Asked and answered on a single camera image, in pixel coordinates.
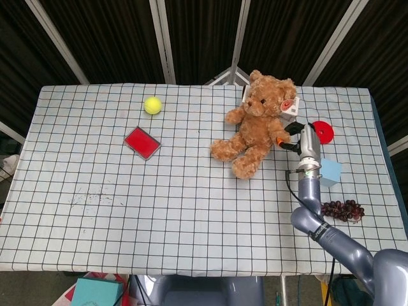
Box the red round plastic disc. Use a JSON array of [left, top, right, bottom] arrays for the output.
[[310, 120, 335, 145]]

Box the light blue cube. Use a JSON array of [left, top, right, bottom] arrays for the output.
[[319, 158, 342, 188]]

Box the dark green cloth bag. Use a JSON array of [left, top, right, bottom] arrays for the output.
[[331, 276, 374, 306]]

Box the dark purple grape bunch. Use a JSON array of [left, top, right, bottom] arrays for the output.
[[320, 200, 366, 223]]

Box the red ink pad clear case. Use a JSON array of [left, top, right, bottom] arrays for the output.
[[123, 126, 163, 161]]

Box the yellow tennis ball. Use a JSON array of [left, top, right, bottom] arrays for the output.
[[143, 96, 163, 115]]

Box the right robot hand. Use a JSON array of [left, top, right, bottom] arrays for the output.
[[276, 120, 322, 161]]

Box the black pleated curtain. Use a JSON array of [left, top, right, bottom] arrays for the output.
[[0, 0, 408, 154]]

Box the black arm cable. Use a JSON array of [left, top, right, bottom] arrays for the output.
[[285, 168, 324, 221]]

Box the teal box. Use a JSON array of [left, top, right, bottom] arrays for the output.
[[70, 277, 124, 306]]

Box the white cardboard box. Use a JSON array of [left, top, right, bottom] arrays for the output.
[[241, 84, 302, 124]]

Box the grey robot torso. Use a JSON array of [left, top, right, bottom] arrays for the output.
[[129, 275, 265, 306]]

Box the white metal screen foot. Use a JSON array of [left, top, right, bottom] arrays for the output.
[[203, 66, 251, 86]]

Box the white metal screen post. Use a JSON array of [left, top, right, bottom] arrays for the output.
[[149, 0, 177, 85], [24, 0, 91, 85], [386, 135, 408, 157], [229, 0, 252, 85], [302, 0, 365, 87], [0, 120, 26, 143]]

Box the white black checkered tablecloth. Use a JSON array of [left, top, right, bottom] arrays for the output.
[[0, 83, 408, 277]]

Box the brown plush teddy bear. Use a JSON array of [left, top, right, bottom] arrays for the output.
[[209, 69, 297, 180]]

